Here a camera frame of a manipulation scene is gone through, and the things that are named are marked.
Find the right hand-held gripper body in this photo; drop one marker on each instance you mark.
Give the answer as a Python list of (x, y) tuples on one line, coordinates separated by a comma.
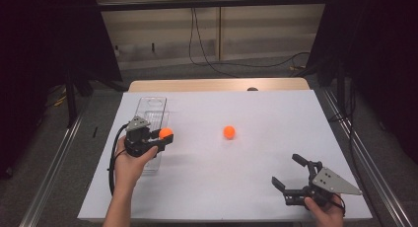
[(332, 182)]

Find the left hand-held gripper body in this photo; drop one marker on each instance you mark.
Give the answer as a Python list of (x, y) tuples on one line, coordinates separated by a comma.
[(138, 144)]

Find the orange ping-pong ball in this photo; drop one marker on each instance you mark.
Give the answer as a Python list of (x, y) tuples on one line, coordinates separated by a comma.
[(229, 132), (165, 132)]

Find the clear plastic container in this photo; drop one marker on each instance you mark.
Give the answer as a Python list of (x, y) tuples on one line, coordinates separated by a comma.
[(153, 110)]

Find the person's left hand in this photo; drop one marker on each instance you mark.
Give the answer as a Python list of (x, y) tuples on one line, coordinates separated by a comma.
[(128, 171)]

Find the person's right hand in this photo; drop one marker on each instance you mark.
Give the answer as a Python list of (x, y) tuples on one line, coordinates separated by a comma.
[(328, 215)]

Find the white table mat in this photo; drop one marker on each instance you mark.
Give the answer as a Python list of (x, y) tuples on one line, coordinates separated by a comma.
[(230, 177)]

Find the black metal stand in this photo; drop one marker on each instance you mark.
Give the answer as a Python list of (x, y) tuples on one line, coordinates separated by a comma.
[(71, 102), (341, 89)]

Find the small dark round object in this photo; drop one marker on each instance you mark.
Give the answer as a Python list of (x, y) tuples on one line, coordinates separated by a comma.
[(252, 89)]

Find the black curtain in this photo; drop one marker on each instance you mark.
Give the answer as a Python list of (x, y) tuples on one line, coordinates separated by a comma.
[(378, 39), (39, 39)]

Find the metal floor rail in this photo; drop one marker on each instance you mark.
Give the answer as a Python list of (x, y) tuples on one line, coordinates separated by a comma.
[(49, 177), (371, 174)]

